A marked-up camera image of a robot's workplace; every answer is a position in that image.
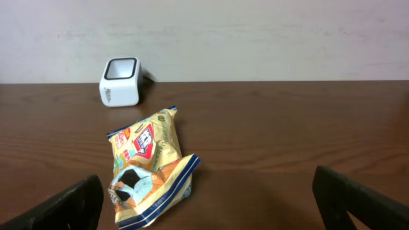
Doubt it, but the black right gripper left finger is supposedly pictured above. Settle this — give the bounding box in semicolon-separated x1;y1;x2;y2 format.
1;174;104;230

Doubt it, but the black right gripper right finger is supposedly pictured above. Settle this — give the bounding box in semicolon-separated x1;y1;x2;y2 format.
312;165;408;230

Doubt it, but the white barcode scanner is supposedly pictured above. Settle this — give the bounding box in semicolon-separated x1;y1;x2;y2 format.
98;57;154;107

